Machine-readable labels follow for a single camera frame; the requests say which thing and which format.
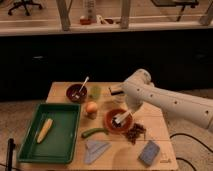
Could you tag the black office chair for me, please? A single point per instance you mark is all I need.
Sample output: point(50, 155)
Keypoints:
point(24, 3)

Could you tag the white handled black brush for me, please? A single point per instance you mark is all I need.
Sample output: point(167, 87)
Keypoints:
point(119, 118)

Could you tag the orange egg on stand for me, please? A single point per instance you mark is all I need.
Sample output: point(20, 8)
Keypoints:
point(91, 109)

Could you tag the green plastic tray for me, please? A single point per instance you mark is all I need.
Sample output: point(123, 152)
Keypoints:
point(58, 146)

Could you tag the red white object on shelf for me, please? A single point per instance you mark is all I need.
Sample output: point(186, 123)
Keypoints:
point(89, 12)

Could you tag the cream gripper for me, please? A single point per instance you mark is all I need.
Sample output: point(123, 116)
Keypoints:
point(134, 106)

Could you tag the orange red bowl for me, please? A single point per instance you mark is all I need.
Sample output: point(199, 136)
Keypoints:
point(124, 127)

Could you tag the brown crumbs pile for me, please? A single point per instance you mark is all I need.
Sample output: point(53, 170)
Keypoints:
point(134, 133)

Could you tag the black pole left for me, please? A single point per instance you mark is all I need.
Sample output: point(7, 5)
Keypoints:
point(9, 156)

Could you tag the dark brown bowl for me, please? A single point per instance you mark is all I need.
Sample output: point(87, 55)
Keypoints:
point(72, 89)

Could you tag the blue sponge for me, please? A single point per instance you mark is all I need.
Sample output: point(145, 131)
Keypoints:
point(149, 153)

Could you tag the yellow corn cob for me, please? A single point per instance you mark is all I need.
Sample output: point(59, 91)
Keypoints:
point(46, 127)

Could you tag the grey folded cloth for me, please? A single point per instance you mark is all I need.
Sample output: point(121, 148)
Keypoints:
point(94, 149)

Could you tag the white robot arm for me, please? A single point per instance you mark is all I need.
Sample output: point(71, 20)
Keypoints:
point(139, 88)

